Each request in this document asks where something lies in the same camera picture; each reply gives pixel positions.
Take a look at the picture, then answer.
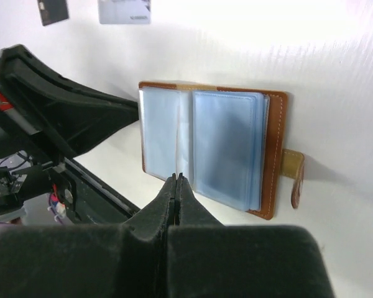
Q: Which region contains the brown leather card holder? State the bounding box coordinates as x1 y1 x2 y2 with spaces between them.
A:
139 81 305 220

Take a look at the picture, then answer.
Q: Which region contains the black VIP card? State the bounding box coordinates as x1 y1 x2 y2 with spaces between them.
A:
37 0 69 26

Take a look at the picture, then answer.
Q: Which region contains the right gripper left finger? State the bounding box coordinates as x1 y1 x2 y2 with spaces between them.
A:
0 176 177 297

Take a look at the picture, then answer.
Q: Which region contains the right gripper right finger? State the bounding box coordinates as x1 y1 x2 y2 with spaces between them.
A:
167 177 334 297

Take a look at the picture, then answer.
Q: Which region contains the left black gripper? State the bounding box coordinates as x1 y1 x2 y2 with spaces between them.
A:
0 45 139 224

